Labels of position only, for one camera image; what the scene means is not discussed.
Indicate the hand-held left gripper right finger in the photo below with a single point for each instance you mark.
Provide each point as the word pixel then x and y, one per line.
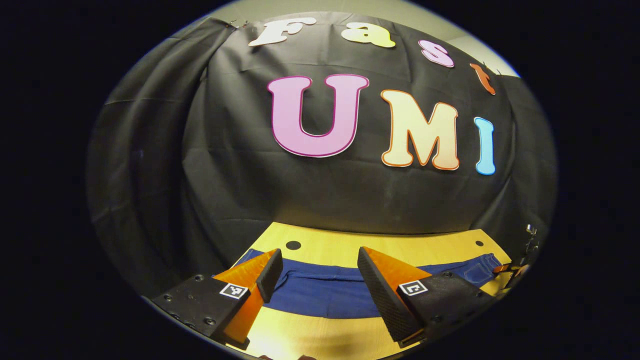
pixel 380 295

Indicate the black backdrop cloth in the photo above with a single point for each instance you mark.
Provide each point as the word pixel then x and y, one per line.
pixel 225 175

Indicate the blue denim jeans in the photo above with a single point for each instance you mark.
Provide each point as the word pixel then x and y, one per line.
pixel 325 290

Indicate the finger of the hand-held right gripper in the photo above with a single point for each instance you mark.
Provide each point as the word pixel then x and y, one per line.
pixel 515 275

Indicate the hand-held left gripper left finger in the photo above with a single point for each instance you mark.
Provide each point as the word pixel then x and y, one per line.
pixel 270 275

